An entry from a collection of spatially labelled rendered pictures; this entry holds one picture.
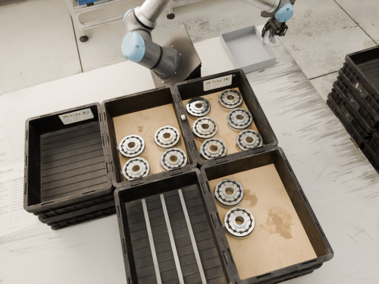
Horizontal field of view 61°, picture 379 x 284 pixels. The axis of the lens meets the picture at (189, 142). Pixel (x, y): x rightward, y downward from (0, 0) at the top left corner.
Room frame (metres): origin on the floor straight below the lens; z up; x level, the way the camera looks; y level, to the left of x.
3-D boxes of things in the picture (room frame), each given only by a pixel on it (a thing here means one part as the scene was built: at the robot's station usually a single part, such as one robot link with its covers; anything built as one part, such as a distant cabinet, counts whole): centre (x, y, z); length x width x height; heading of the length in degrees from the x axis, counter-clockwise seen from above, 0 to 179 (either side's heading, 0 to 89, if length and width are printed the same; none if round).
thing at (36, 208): (0.65, 0.45, 0.92); 0.40 x 0.30 x 0.02; 10
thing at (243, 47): (1.30, -0.35, 0.74); 0.27 x 0.20 x 0.05; 12
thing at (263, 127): (0.75, -0.14, 0.87); 0.40 x 0.30 x 0.11; 10
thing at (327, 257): (0.36, -0.20, 0.92); 0.40 x 0.30 x 0.02; 10
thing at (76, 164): (0.65, 0.45, 0.87); 0.40 x 0.30 x 0.11; 10
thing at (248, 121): (0.77, -0.21, 0.86); 0.10 x 0.10 x 0.01
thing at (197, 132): (0.74, -0.07, 0.86); 0.10 x 0.10 x 0.01
